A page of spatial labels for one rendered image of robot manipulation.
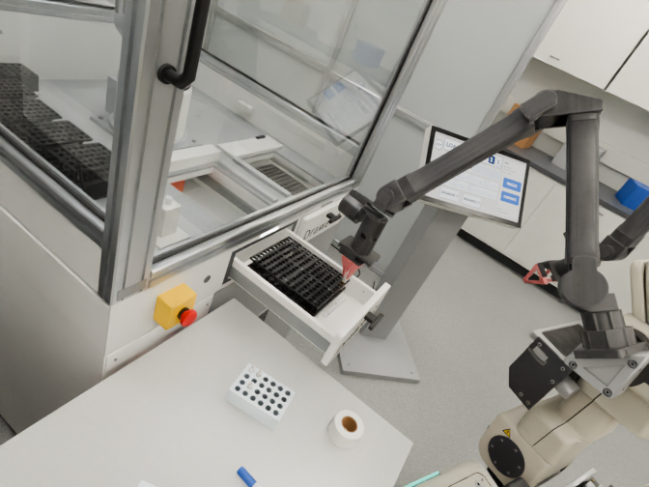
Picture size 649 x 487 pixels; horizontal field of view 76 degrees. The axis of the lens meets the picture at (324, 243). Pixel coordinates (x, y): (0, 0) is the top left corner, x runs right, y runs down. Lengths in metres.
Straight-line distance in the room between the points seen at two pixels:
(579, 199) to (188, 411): 0.89
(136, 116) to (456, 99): 2.07
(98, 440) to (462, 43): 2.29
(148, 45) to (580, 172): 0.81
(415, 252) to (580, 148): 1.15
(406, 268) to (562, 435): 1.10
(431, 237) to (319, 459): 1.26
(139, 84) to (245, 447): 0.68
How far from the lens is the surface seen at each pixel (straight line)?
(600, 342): 0.94
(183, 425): 0.92
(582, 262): 0.93
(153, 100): 0.63
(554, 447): 1.22
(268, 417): 0.93
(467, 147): 1.01
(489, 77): 2.48
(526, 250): 3.97
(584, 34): 4.08
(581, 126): 1.01
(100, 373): 1.01
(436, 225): 1.94
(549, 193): 3.82
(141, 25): 0.59
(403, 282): 2.11
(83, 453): 0.90
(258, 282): 1.04
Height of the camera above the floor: 1.56
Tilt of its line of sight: 32 degrees down
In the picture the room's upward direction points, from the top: 25 degrees clockwise
